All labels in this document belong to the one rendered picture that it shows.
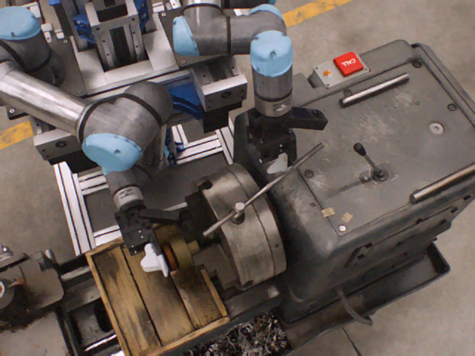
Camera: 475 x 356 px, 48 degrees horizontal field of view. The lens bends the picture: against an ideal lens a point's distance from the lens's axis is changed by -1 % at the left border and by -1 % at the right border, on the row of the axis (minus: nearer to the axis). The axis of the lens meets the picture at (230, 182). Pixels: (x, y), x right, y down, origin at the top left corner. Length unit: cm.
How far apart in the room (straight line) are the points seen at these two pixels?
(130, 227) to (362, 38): 220
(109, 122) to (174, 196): 127
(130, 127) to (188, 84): 57
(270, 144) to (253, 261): 33
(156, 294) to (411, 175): 77
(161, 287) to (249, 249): 39
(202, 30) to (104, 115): 30
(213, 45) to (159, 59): 68
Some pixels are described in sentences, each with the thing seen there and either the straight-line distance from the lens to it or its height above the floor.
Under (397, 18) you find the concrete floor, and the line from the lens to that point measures 344.
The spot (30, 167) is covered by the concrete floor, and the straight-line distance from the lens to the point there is 289.
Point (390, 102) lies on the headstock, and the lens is 145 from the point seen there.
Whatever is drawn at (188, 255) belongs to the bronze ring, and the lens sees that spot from 136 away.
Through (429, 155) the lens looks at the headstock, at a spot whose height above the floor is 126.
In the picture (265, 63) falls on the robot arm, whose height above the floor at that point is 165.
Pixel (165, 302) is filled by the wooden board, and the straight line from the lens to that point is 157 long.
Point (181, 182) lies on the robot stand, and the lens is 245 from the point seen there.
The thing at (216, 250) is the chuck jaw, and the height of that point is 110.
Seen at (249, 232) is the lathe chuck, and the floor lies 122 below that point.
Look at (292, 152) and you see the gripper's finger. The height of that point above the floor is 142.
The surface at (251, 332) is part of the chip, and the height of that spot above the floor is 58.
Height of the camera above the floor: 240
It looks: 64 degrees down
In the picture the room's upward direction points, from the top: 1 degrees clockwise
